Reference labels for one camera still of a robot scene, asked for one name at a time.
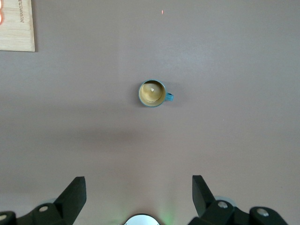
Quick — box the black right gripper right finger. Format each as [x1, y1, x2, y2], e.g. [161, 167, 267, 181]
[188, 174, 289, 225]

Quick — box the wooden cutting board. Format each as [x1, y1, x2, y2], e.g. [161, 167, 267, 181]
[0, 0, 36, 53]

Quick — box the teal ribbed mug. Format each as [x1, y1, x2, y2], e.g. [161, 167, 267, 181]
[137, 79, 175, 109]

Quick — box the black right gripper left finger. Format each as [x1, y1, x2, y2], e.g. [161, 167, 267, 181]
[0, 176, 87, 225]

